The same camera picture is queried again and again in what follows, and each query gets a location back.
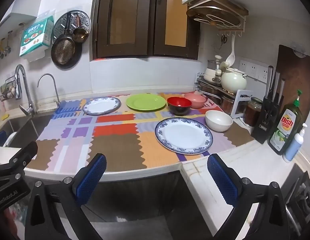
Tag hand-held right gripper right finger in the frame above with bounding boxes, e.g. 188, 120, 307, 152
207, 154, 294, 240

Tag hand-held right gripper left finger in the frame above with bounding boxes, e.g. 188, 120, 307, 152
25, 153, 107, 240

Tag white bowl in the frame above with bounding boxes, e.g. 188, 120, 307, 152
205, 110, 233, 132

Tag blue floral rim plate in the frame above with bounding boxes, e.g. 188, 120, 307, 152
155, 117, 213, 155

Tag blue band rim plate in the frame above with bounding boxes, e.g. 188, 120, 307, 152
82, 97, 121, 116

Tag pink bowl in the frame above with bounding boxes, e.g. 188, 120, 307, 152
184, 93, 207, 109

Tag red and black bowl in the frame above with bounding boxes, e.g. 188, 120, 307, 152
167, 97, 192, 116

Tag green plate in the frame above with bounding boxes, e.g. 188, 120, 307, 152
126, 93, 167, 111

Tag steel sink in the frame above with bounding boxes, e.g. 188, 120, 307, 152
0, 112, 56, 153

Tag colourful patchwork mat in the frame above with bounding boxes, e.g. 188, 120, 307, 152
27, 92, 255, 173

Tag chrome kitchen faucet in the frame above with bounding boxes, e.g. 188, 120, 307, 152
15, 64, 37, 117

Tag black knife block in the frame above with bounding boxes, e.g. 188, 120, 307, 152
250, 97, 285, 144

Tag glass jar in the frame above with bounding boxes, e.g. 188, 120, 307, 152
243, 97, 263, 127

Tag thin gooseneck faucet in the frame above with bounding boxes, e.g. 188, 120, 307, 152
37, 73, 61, 107

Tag steel pot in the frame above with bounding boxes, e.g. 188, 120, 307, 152
200, 85, 220, 98
220, 97, 233, 113

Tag white plastic rack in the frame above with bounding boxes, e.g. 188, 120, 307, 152
231, 89, 254, 119

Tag blue pump bottle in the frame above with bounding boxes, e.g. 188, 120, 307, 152
283, 123, 308, 163

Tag green dish soap bottle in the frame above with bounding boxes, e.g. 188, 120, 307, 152
267, 89, 303, 155

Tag gas stove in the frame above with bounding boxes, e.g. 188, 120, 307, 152
280, 164, 310, 240

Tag metal pot rack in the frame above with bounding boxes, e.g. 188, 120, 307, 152
194, 76, 243, 115

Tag cream ceramic kettle pot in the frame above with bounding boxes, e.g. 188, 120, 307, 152
220, 66, 247, 93

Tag white pot with glass lid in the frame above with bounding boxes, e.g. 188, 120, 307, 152
204, 55, 224, 84

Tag green and white box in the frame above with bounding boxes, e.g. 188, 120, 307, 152
19, 16, 54, 57

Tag dark frying pan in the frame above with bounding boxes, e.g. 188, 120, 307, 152
51, 12, 83, 70

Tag white rice spoon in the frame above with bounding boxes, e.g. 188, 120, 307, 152
225, 35, 236, 67

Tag large dark cutting board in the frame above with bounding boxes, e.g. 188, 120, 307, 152
276, 44, 310, 120

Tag round perforated steamer tray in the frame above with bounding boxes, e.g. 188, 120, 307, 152
52, 10, 92, 44

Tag brass ladle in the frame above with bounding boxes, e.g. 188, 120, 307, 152
72, 14, 90, 43

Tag light wooden cutting board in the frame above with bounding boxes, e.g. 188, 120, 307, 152
187, 4, 239, 25

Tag brown wooden cutting board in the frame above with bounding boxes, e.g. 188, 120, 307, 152
202, 0, 248, 15

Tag wire sink basket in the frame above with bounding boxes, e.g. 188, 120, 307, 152
0, 76, 22, 102

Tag steel handle knife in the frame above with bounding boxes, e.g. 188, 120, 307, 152
273, 72, 281, 100
267, 66, 274, 98
278, 79, 286, 103

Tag white wall socket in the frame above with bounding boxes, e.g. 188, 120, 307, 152
257, 65, 268, 83
247, 62, 258, 80
239, 59, 248, 77

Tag dark wooden window frame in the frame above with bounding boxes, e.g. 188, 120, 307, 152
90, 0, 202, 62

